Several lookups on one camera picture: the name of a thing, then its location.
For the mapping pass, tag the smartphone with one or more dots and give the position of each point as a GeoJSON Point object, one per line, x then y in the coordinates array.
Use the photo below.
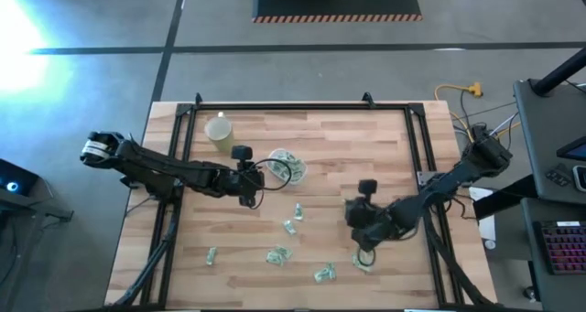
{"type": "Point", "coordinates": [580, 178]}

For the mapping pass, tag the black caster wheel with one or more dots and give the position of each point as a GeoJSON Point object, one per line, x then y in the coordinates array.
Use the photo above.
{"type": "Point", "coordinates": [530, 293]}

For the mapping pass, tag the clear plastic container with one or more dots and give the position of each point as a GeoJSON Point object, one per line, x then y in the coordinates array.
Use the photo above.
{"type": "Point", "coordinates": [271, 165]}

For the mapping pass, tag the backlit keyboard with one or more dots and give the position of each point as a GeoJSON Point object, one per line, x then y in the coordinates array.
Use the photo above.
{"type": "Point", "coordinates": [565, 248]}

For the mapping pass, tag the tablet screen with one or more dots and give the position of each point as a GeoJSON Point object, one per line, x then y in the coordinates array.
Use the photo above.
{"type": "Point", "coordinates": [577, 151]}

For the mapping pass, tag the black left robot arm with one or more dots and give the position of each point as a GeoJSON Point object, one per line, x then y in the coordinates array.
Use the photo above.
{"type": "Point", "coordinates": [151, 163]}

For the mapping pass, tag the dark frame clamp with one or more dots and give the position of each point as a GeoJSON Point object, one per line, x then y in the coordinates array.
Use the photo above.
{"type": "Point", "coordinates": [367, 98]}
{"type": "Point", "coordinates": [198, 98]}

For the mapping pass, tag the black box with blue light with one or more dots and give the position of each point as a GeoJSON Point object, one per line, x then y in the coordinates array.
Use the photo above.
{"type": "Point", "coordinates": [20, 177]}

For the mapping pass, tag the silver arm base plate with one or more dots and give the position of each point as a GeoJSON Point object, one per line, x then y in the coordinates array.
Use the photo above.
{"type": "Point", "coordinates": [423, 177]}

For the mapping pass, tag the white paper sheet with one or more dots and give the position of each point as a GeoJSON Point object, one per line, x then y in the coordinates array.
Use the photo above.
{"type": "Point", "coordinates": [487, 225]}

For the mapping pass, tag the dark grey desk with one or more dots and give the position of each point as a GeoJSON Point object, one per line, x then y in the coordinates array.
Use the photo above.
{"type": "Point", "coordinates": [549, 293]}

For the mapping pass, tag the small black controller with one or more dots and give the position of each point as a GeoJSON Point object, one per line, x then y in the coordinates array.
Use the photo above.
{"type": "Point", "coordinates": [557, 178]}

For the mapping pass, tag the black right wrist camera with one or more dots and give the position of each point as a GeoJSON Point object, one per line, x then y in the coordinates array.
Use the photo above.
{"type": "Point", "coordinates": [367, 187]}

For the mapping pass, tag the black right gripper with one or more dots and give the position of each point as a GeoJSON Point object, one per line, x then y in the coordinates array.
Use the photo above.
{"type": "Point", "coordinates": [368, 218]}

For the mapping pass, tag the black pole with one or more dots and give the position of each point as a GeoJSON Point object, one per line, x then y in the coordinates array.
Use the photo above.
{"type": "Point", "coordinates": [558, 74]}

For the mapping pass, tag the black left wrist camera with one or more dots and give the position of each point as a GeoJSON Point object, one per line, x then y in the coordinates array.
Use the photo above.
{"type": "Point", "coordinates": [241, 153]}

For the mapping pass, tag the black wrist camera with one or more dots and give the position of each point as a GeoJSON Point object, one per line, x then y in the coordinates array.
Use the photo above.
{"type": "Point", "coordinates": [241, 153]}
{"type": "Point", "coordinates": [367, 187]}

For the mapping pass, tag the yellow-green cup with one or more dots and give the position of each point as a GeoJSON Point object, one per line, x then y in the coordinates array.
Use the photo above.
{"type": "Point", "coordinates": [220, 131]}

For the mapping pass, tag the black power adapter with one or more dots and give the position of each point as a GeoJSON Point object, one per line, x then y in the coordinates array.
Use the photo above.
{"type": "Point", "coordinates": [479, 129]}

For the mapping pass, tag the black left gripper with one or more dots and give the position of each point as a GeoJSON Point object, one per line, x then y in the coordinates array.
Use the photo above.
{"type": "Point", "coordinates": [235, 184]}

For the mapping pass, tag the white round disc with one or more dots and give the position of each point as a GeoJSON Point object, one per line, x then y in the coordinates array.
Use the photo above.
{"type": "Point", "coordinates": [490, 244]}

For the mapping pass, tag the black hazard-striped floor mat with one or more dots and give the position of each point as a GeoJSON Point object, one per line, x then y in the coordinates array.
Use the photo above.
{"type": "Point", "coordinates": [336, 1]}

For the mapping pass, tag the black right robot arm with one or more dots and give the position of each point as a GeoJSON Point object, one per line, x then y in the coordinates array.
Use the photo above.
{"type": "Point", "coordinates": [439, 190]}

